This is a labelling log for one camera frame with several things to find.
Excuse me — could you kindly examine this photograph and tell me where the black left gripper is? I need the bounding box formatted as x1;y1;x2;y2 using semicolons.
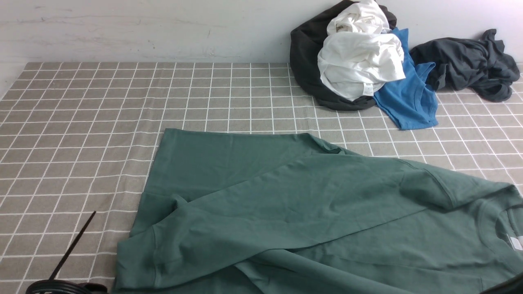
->
25;211;109;294

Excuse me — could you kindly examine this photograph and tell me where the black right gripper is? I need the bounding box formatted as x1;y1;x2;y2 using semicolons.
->
492;273;523;294

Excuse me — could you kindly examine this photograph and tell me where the green long-sleeved shirt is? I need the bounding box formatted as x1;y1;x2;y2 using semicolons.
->
113;129;523;294

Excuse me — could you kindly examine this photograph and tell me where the blue t-shirt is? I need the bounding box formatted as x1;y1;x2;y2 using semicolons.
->
373;28;438;130

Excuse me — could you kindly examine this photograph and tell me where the dark grey crumpled shirt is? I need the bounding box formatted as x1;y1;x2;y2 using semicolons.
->
409;29;521;102

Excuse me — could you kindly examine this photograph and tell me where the white crumpled shirt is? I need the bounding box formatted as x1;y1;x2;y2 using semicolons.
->
317;0;406;102

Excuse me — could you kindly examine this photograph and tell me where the grey checkered tablecloth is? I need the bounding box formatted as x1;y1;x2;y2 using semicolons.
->
0;62;523;294

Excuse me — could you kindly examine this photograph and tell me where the black garment in pile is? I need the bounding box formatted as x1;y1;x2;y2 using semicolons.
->
289;0;397;111

